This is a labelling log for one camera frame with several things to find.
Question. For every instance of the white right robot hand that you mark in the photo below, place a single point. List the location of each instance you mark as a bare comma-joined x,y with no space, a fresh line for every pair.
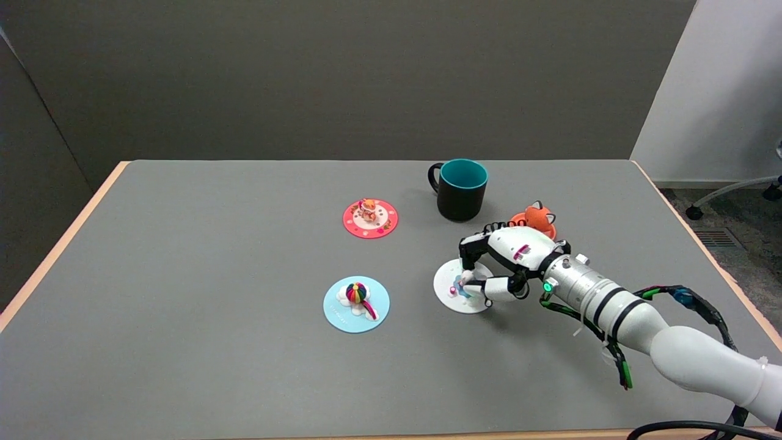
519,247

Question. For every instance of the white cup lid with figurine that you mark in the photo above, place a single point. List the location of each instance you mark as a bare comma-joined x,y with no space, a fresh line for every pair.
445,284

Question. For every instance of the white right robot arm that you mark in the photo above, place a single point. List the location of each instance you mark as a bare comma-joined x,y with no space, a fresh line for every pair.
611,302

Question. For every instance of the orange fox cup lid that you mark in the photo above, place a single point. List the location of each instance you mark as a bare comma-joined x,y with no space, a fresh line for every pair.
539,215

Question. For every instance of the pink cup lid with figurine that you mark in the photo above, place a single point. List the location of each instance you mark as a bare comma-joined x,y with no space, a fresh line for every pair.
357,226

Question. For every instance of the light blue rainbow cup lid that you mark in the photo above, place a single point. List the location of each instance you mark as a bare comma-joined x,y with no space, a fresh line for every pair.
342,311

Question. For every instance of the black mug teal inside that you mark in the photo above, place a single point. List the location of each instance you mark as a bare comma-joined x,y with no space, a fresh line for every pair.
461,198

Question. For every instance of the floor vent grille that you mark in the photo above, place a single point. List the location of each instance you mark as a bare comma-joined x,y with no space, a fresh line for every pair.
718,239

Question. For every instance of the office chair base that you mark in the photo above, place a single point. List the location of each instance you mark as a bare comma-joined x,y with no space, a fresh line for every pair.
733,187

